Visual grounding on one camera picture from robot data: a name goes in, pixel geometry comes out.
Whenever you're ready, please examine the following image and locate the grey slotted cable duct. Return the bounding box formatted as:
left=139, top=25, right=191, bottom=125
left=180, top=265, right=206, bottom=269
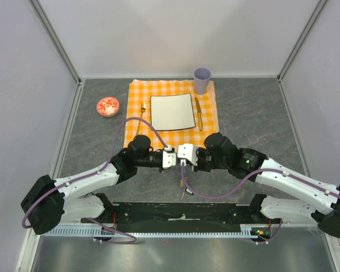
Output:
left=44, top=224, right=258, bottom=239

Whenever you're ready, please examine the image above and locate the red white patterned bowl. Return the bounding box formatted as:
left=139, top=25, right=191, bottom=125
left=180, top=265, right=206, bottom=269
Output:
left=96, top=96, right=120, bottom=117

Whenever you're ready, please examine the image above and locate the white square plate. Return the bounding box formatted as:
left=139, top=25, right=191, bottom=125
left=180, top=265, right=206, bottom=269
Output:
left=150, top=93, right=196, bottom=131

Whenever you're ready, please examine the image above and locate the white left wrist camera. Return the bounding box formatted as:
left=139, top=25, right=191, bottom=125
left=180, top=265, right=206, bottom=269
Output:
left=162, top=145, right=177, bottom=169

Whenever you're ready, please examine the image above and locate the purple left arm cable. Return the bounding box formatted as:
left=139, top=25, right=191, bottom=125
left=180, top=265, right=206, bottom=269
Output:
left=22, top=116, right=171, bottom=228

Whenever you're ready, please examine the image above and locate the black key tag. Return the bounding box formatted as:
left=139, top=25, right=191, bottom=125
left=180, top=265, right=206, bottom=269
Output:
left=185, top=188, right=194, bottom=196

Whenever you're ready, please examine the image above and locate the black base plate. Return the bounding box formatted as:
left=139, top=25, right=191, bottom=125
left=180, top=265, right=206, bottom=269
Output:
left=95, top=202, right=280, bottom=233

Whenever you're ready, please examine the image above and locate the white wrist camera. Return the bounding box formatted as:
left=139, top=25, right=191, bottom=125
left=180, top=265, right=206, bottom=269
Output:
left=162, top=145, right=177, bottom=169
left=177, top=143, right=198, bottom=166

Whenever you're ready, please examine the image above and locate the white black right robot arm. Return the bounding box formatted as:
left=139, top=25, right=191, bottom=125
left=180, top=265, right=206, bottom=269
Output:
left=194, top=133, right=340, bottom=239

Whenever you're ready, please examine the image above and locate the lilac plastic cup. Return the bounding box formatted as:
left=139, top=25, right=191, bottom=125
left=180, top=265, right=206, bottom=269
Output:
left=194, top=67, right=211, bottom=95

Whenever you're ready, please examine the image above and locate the gold fork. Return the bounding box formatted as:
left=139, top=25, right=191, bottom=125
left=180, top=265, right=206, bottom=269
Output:
left=135, top=101, right=146, bottom=135

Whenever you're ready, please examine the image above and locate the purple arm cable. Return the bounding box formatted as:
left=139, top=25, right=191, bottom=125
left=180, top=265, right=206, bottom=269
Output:
left=22, top=116, right=171, bottom=228
left=180, top=164, right=340, bottom=206

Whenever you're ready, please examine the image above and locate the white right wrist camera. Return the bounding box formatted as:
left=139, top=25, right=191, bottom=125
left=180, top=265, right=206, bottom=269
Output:
left=177, top=143, right=198, bottom=166

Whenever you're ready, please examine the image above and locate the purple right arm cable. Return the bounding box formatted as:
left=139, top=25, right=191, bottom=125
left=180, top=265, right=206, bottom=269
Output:
left=180, top=164, right=340, bottom=206

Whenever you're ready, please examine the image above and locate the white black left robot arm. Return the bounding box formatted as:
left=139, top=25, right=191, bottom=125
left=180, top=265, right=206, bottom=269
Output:
left=20, top=135, right=176, bottom=235

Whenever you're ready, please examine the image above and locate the gold knife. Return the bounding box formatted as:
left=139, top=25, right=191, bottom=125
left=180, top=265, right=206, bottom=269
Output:
left=195, top=97, right=203, bottom=131

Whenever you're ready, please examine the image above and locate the keyring chain with keys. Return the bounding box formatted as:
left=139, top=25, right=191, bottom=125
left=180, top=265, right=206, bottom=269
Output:
left=178, top=164, right=193, bottom=200

